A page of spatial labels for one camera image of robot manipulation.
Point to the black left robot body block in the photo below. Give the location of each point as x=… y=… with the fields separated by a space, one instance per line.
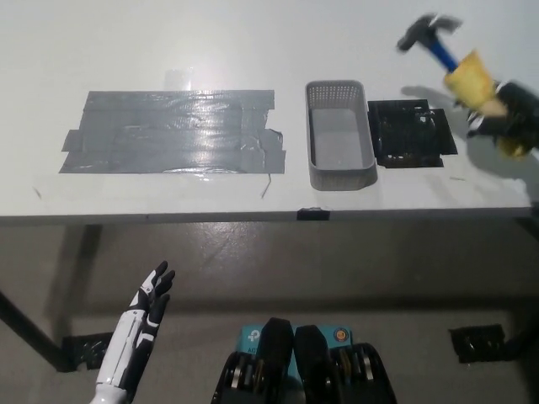
x=275 y=357

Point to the black table leg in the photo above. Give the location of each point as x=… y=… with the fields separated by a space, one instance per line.
x=29 y=332

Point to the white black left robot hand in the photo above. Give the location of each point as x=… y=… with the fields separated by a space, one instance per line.
x=135 y=332

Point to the grey perforated plastic basket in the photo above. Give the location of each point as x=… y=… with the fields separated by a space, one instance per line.
x=337 y=139

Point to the teal box on robot body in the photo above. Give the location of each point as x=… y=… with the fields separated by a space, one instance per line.
x=252 y=336

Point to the small black tape piece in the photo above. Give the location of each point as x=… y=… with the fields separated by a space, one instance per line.
x=312 y=214

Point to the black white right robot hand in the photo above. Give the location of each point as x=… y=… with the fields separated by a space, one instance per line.
x=522 y=113

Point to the grey duct tape patch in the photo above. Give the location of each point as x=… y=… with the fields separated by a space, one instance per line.
x=168 y=134

